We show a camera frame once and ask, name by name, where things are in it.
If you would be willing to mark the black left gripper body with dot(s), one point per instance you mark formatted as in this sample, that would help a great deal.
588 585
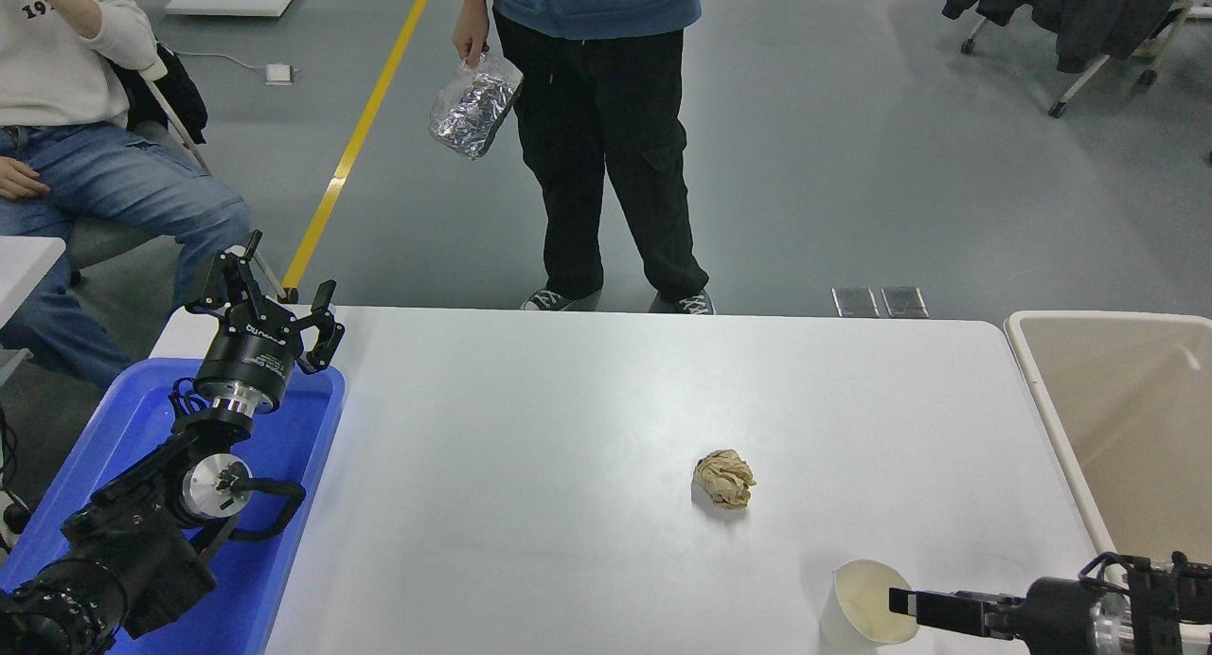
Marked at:
248 352

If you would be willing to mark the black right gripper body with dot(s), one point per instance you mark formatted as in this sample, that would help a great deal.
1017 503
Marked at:
1060 617

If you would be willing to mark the white paper cup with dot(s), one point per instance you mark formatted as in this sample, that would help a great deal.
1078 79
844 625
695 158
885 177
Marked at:
857 603

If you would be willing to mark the crinkled silver foil bag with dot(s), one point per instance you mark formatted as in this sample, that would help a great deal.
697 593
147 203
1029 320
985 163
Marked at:
473 106

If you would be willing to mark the person's left forearm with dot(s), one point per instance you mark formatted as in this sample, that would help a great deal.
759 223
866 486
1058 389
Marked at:
80 11

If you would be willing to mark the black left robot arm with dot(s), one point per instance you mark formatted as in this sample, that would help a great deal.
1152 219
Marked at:
133 541

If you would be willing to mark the person's right hand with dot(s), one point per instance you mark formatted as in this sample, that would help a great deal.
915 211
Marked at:
472 35
21 180

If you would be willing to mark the blue plastic tray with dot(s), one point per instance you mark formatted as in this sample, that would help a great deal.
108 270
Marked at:
284 466

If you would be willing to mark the person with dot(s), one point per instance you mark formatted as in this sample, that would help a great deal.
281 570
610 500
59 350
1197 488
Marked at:
85 172
606 115

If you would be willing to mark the white folding chair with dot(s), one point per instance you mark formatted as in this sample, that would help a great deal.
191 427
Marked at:
175 120

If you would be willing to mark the small white side table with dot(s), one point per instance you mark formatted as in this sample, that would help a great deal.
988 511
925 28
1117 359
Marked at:
24 267

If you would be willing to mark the black bag on chair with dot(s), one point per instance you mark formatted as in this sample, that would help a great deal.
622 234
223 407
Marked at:
175 97

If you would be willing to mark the large pale plastic bin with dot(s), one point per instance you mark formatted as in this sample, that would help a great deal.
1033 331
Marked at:
1127 418

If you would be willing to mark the crumpled tan paper ball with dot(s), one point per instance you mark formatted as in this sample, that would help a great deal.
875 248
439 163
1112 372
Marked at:
724 480

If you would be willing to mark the metal floor plate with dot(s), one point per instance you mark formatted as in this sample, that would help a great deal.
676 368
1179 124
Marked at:
904 301
855 302

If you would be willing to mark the white wheeled chair frame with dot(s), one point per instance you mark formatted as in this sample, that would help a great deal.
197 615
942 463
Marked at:
1079 85

